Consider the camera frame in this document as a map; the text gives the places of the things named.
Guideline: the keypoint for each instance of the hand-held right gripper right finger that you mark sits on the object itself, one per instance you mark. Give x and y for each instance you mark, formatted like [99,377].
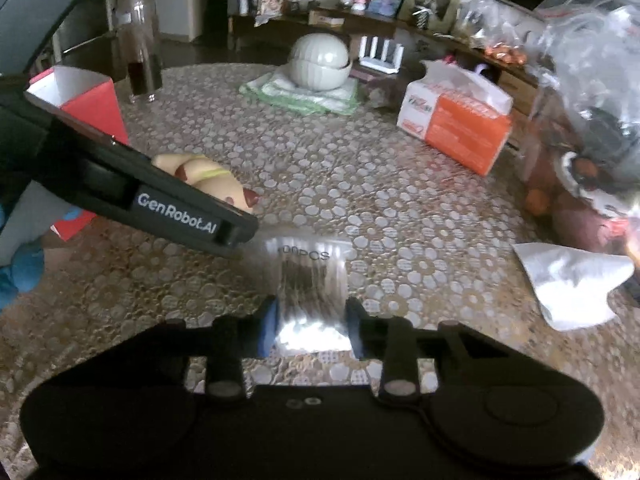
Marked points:
[354,327]

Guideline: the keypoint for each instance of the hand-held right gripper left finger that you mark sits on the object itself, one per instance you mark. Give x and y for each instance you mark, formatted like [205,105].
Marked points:
[269,325]

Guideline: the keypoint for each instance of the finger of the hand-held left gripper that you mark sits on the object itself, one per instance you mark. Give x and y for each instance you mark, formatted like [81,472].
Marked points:
[240,232]

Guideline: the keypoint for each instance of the clear bag of black pins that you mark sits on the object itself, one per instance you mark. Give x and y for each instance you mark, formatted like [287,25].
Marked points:
[305,280]

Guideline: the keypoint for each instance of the red cardboard shoe box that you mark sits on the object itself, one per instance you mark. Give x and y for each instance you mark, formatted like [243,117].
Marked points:
[97,110]

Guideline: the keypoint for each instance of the person's left hand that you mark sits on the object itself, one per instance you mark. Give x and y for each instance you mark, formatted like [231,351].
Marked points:
[25,272]

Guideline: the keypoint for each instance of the hot dog squishy toy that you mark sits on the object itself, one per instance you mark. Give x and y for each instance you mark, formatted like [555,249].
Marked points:
[220,182]

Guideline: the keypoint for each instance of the tall glass jar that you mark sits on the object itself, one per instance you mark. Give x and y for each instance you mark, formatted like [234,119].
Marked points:
[140,55]

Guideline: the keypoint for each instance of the green folded cloth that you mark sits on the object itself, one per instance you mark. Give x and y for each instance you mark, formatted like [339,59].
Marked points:
[280,95]

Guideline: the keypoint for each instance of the green white stacked bowls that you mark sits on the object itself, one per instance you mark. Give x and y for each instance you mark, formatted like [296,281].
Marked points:
[320,62]

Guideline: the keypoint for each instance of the small dark glass cup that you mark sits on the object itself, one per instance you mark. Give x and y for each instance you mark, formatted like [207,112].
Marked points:
[376,94]

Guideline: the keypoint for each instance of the white plastic bag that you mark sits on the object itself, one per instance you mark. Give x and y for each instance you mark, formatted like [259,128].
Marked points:
[570,285]

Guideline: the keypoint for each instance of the white router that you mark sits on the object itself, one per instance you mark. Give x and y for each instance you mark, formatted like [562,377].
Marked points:
[381,55]

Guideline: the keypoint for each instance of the small cardboard box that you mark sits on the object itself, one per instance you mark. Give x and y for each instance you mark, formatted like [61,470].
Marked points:
[326,18]

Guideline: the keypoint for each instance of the floral paper bag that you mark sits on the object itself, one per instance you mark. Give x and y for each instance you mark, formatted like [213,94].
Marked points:
[269,2]

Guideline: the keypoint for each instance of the white paper roll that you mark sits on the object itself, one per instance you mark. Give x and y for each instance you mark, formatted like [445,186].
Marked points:
[244,0]

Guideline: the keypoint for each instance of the orange tissue pack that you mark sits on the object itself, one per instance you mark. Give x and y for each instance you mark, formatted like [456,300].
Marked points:
[460,120]

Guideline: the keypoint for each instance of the small potted plant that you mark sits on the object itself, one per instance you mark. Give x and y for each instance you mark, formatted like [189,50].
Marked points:
[432,7]

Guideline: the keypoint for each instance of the plastic bag of oranges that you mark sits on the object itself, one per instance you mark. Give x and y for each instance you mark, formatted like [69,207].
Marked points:
[495,35]

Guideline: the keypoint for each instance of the large clear bag of parts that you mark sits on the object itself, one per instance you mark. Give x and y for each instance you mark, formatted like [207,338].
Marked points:
[590,60]

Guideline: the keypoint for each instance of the wall shelf unit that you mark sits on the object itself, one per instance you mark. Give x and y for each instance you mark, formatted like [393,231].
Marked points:
[175,0]

